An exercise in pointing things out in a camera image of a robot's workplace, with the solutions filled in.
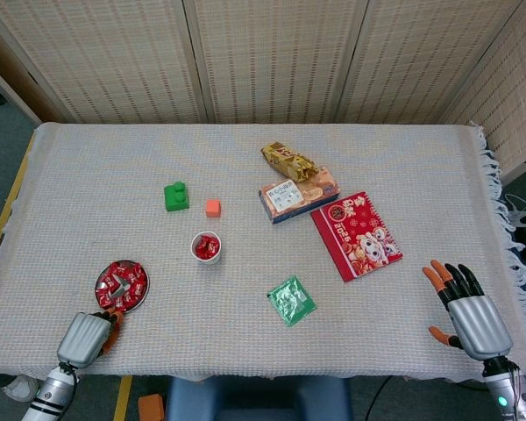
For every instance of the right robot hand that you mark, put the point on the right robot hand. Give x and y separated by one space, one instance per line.
480 326

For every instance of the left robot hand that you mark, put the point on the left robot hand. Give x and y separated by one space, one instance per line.
83 340

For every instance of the bowl of red candies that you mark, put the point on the bowl of red candies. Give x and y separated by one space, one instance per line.
118 285

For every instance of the heap of red candies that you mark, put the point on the heap of red candies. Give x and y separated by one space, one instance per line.
136 280

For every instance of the red candy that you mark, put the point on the red candy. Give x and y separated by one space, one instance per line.
201 252
210 241
211 253

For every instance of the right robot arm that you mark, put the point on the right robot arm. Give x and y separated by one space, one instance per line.
502 394

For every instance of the white paper cup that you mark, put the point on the white paper cup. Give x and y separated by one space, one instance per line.
193 243

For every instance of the white sneaker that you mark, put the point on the white sneaker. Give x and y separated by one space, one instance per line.
21 389

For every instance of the orange block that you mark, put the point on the orange block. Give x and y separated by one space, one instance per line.
151 408

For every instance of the red 2026 spiral calendar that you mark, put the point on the red 2026 spiral calendar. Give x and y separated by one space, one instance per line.
355 237

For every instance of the white woven tablecloth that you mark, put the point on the white woven tablecloth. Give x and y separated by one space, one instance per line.
245 342

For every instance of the green toy building block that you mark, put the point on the green toy building block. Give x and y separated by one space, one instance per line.
176 199

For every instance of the orange cube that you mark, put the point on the orange cube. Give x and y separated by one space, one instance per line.
213 209

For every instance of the green foil sachet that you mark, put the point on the green foil sachet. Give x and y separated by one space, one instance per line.
291 302

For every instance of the orange and blue biscuit box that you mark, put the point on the orange and blue biscuit box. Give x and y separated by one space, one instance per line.
289 201

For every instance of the woven bamboo screen panel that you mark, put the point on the woven bamboo screen panel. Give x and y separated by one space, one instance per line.
517 87
114 61
276 61
421 61
9 66

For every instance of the golden snack bag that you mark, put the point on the golden snack bag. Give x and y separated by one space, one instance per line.
285 160

